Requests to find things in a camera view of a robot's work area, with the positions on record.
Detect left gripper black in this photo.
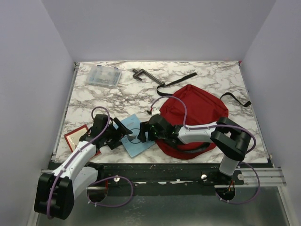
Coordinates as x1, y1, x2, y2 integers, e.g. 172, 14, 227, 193
103, 118, 133, 149

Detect light blue book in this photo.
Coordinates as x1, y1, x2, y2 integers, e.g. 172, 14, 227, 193
121, 114, 155, 158

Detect red backpack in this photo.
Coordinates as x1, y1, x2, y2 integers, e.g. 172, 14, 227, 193
155, 84, 229, 160

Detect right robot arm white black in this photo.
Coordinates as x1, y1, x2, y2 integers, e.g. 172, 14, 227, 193
137, 114, 256, 185

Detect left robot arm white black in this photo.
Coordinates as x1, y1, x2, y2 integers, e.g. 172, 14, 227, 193
34, 114, 132, 219

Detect red book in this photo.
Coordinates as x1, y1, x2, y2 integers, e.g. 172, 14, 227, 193
63, 124, 88, 152

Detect clear plastic organizer box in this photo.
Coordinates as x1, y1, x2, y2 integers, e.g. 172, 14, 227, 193
86, 65, 122, 87

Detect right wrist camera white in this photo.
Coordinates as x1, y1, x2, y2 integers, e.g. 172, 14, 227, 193
147, 107, 161, 116

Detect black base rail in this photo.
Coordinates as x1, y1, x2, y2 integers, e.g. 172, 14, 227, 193
48, 162, 259, 197

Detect right aluminium extrusion rail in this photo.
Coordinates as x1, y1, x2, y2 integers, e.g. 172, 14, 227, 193
237, 168, 287, 187

